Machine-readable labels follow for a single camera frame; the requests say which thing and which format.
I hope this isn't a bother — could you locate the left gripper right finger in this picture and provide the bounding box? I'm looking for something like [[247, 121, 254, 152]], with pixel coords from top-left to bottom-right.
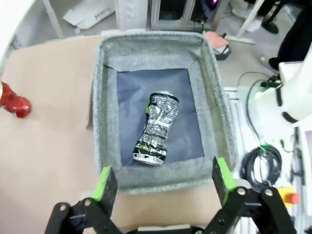
[[204, 156, 297, 234]]

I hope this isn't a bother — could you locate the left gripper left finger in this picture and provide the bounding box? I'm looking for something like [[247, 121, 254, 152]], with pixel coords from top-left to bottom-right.
[[44, 166, 123, 234]]

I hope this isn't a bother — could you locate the crushed black drink can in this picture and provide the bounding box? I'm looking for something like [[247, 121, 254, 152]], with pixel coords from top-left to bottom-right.
[[132, 91, 181, 167]]

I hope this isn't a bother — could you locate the grey fabric basket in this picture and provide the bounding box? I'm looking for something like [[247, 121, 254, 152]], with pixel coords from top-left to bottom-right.
[[90, 30, 239, 196]]

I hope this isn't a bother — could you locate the crushed red drink can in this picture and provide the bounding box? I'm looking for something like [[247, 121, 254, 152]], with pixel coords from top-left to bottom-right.
[[0, 81, 32, 119]]

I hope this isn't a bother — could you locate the red emergency stop button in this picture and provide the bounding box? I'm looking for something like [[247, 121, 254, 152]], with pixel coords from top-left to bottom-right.
[[277, 187, 301, 212]]

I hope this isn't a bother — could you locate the small black box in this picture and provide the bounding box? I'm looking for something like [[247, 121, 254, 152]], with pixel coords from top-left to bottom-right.
[[214, 44, 232, 61]]

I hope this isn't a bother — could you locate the pink cloth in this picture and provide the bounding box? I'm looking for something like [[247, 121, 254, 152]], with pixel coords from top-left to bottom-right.
[[203, 31, 229, 50]]

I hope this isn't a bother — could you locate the white shoe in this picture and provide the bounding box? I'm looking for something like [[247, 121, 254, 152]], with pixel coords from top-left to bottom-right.
[[245, 18, 263, 33]]

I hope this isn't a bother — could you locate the white stand leg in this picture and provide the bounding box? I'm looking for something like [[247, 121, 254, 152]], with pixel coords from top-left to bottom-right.
[[225, 0, 269, 45]]

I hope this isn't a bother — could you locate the black shoe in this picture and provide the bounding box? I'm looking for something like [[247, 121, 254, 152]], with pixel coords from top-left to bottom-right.
[[261, 16, 279, 35]]

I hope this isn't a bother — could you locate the black trouser leg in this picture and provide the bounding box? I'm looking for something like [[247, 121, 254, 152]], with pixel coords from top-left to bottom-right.
[[268, 0, 312, 73]]

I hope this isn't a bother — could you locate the grey metal cabinet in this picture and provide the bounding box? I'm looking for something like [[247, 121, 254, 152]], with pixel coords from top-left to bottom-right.
[[115, 0, 231, 32]]

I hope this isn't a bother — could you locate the white cardboard sheet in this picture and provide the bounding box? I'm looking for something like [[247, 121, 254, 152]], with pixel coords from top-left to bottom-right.
[[62, 4, 116, 31]]

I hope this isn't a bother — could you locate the white table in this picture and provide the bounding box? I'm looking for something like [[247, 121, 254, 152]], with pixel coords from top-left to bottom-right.
[[0, 0, 64, 64]]

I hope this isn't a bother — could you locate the coiled black cable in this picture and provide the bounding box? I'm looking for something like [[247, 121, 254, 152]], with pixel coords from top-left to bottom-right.
[[240, 145, 283, 189]]

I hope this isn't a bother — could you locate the thin grey green cable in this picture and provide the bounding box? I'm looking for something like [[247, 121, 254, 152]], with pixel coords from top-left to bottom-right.
[[237, 71, 271, 148]]

